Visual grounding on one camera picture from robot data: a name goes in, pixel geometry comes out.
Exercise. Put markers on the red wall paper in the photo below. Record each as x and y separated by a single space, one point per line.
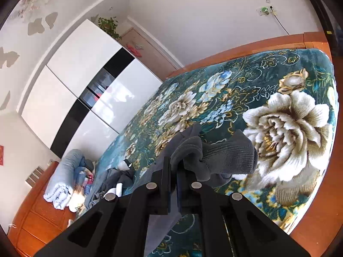
1 155

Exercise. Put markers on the wooden headboard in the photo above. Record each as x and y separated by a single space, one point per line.
32 214

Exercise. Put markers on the teal floral blanket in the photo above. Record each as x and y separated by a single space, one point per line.
241 85

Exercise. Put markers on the red door decoration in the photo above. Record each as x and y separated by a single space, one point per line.
134 48

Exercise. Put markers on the wooden bed frame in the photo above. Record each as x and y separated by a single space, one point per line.
313 192

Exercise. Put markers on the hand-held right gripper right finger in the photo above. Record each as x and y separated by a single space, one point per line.
179 192

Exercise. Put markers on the wooden door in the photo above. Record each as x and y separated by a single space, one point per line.
152 50

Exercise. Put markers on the wall switch panel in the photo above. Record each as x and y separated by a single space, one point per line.
34 175

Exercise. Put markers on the rolled light blue quilt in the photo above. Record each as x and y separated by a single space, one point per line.
63 176

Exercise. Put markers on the white and black wardrobe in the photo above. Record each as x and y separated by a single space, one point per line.
80 56

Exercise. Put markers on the pile of dark clothes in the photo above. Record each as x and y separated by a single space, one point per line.
118 178

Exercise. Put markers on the wall socket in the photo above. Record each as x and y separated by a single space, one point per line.
264 10

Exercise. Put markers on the pink floral wall decal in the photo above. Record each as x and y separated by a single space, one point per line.
30 1

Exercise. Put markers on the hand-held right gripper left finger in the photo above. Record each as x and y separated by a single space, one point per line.
167 190

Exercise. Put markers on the dark grey knitted garment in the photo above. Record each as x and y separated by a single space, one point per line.
225 160

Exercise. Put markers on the green potted plant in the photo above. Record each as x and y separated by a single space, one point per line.
109 25

